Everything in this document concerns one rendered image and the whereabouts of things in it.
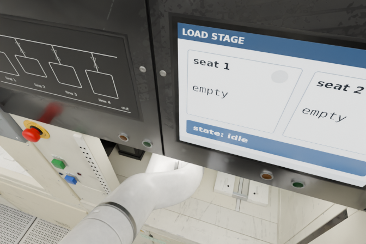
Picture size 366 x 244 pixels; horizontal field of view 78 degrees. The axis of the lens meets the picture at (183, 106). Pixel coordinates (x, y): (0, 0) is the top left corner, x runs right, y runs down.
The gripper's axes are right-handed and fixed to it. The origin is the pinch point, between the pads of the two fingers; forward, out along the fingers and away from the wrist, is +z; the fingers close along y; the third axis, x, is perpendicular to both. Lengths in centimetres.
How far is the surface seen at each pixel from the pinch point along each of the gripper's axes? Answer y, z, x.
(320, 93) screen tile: 23, -34, 41
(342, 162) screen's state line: 30, -35, 30
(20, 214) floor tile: -119, -25, -122
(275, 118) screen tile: 20, -34, 36
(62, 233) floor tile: -81, -29, -121
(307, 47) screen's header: 20, -34, 46
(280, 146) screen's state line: 22, -34, 31
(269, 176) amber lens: 22.7, -34.5, 22.3
